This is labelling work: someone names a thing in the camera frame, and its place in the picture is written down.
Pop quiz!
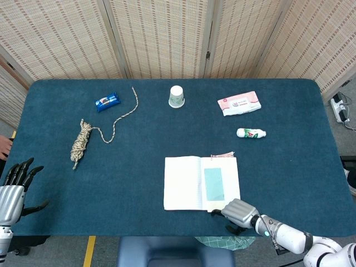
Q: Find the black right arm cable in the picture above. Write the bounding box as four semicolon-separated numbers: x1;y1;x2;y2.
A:
258;214;289;256

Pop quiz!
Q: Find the blue chair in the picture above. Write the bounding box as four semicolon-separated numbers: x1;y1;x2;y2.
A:
118;236;236;267

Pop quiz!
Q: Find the white leaf-print paper cup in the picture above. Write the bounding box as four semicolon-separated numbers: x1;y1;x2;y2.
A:
168;85;186;109

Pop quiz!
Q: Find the white green plastic bottle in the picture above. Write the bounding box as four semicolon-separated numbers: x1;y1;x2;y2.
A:
236;127;267;139

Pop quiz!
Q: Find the teal felt table cover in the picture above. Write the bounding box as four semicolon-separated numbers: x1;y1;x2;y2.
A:
9;78;356;238

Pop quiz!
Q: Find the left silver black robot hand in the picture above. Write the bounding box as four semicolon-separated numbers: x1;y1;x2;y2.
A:
0;157;50;226

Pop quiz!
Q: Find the white lined notebook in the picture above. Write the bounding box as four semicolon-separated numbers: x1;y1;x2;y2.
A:
163;155;241;214

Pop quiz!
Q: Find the woven folding screen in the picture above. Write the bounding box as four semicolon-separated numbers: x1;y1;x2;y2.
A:
0;0;356;128

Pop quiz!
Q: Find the light blue cream bookmark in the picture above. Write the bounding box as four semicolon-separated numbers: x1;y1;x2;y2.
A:
200;151;236;212

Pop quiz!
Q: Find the bystander's bare hand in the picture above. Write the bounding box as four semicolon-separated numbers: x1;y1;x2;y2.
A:
0;135;14;161

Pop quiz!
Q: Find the beige braided rope bundle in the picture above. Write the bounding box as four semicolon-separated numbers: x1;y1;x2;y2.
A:
70;86;139;171

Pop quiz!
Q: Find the blue cookie packet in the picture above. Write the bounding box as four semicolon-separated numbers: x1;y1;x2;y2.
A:
95;92;121;113

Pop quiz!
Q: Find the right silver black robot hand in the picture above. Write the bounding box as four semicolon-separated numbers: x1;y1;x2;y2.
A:
210;198;260;236

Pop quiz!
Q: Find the white power strip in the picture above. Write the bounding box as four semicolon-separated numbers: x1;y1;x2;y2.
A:
330;93;351;123

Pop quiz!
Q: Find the pink wet wipes pack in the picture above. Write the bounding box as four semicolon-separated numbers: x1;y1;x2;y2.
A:
217;91;262;117

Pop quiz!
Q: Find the black white shoe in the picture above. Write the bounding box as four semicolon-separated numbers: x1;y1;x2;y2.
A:
344;168;356;197

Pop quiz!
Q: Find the green checked cloth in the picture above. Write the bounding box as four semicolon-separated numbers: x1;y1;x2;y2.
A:
194;236;256;251

